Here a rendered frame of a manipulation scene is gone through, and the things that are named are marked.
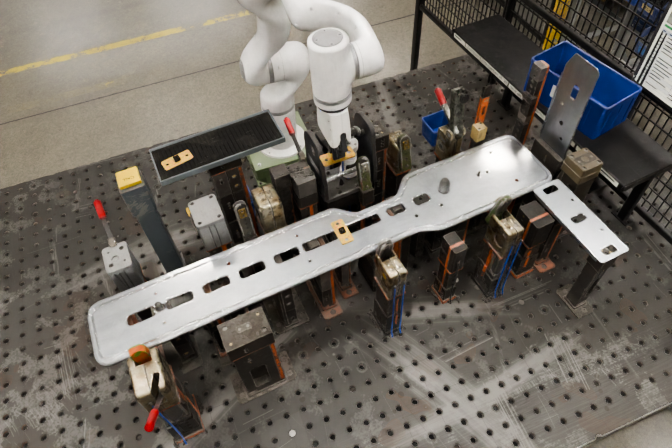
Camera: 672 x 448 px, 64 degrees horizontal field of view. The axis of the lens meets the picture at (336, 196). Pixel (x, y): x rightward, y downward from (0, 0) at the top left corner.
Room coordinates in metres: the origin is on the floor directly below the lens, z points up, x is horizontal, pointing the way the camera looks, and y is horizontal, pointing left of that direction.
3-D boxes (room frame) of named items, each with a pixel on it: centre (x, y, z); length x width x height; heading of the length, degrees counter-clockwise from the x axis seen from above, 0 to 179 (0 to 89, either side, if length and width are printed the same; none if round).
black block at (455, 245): (0.83, -0.33, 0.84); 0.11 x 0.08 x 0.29; 23
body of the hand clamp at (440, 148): (1.21, -0.38, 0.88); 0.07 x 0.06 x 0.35; 23
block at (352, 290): (0.89, 0.00, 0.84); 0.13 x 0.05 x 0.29; 23
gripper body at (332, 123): (0.91, -0.01, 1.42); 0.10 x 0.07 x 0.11; 20
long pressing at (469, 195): (0.86, 0.00, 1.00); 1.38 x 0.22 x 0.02; 113
